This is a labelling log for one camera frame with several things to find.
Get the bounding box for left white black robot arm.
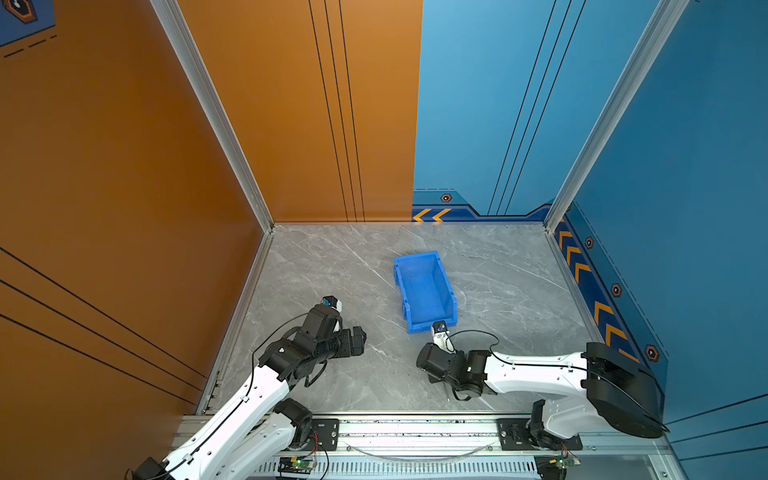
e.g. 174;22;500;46
127;296;367;479

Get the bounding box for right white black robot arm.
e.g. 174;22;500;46
416;341;667;450

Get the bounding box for blue plastic bin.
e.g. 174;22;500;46
393;251;458;334

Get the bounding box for white vent grille strip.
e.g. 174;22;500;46
250;455;541;479

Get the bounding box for left green circuit board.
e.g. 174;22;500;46
276;457;317;479

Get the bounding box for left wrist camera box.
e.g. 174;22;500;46
322;295;342;312

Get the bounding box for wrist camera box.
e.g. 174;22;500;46
322;295;342;312
431;320;453;353

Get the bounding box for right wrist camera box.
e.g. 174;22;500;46
431;320;453;353

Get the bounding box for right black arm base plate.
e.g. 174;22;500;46
496;418;583;451

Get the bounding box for aluminium mounting rail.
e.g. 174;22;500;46
173;411;673;458

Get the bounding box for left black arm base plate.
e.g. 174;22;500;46
288;418;340;452

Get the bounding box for right circuit board with wires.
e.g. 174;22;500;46
534;456;582;480

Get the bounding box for left aluminium corner post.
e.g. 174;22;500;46
148;0;276;233

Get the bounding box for aluminium corner post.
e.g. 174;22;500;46
148;0;276;233
543;0;691;234

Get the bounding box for right aluminium corner post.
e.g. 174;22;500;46
543;0;691;234

